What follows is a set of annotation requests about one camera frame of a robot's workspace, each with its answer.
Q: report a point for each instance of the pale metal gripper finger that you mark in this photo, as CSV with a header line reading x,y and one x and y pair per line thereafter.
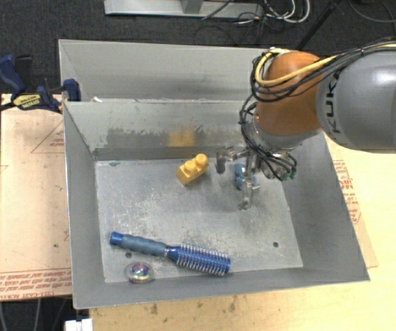
x,y
249,193
221,164

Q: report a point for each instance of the small blue-grey object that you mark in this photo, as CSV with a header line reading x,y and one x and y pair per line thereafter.
x,y
239,176

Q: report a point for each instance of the yellow toy brick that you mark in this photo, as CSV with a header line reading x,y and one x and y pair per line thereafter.
x,y
191,171

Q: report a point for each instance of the grey metal bin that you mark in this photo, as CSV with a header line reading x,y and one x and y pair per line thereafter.
x,y
191,216

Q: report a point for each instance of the blue round hairbrush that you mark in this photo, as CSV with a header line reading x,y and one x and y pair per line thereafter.
x,y
184,255

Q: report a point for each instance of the clear iridescent glass dome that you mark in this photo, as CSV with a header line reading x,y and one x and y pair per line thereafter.
x,y
140,273

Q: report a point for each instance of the small white object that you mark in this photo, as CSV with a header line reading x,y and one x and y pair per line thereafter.
x,y
97,99

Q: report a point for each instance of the brown cardboard board, red print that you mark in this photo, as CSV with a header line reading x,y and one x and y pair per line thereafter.
x,y
32,191

